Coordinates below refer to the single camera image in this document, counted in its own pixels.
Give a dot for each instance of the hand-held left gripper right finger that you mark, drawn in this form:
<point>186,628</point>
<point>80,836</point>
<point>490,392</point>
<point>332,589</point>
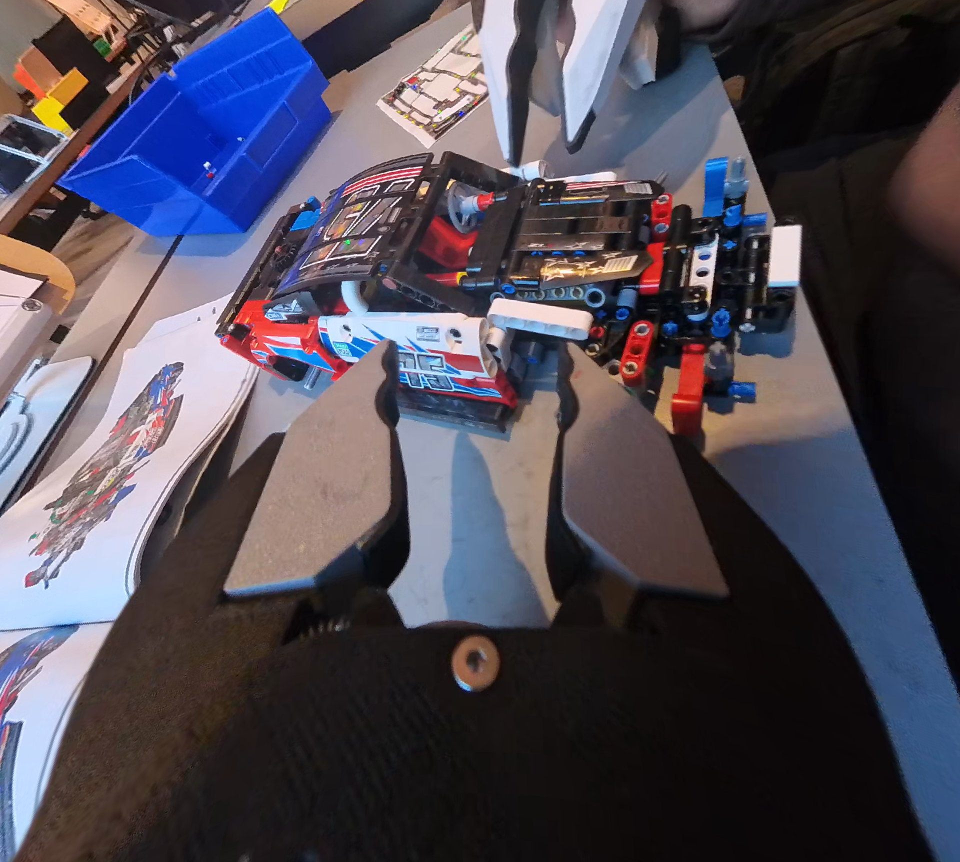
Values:
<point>637,502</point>

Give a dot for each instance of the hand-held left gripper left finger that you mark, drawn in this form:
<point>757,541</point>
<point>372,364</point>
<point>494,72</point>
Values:
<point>322,487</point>

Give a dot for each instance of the brick-built toy race car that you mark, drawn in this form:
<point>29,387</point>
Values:
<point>420,262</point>

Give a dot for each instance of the sticker sheet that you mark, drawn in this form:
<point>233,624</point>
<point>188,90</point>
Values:
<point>435,89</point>

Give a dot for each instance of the open instruction booklet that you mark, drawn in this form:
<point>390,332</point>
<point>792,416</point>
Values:
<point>97,472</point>

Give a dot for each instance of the blue plastic bin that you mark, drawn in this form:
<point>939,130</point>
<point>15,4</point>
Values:
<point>217,127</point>

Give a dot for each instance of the wooden document stand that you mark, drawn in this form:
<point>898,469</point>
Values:
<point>45,258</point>

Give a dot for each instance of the yellow storage box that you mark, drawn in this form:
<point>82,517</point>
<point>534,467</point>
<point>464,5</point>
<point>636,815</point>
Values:
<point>60,101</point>

